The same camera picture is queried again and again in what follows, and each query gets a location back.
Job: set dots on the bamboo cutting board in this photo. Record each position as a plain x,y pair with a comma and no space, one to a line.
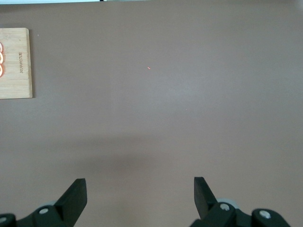
16,78

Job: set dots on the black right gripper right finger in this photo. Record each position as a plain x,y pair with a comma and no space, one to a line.
203,203

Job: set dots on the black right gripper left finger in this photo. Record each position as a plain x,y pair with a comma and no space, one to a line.
68,205

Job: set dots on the orange slice toy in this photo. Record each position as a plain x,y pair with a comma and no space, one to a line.
1,46
2,58
2,71

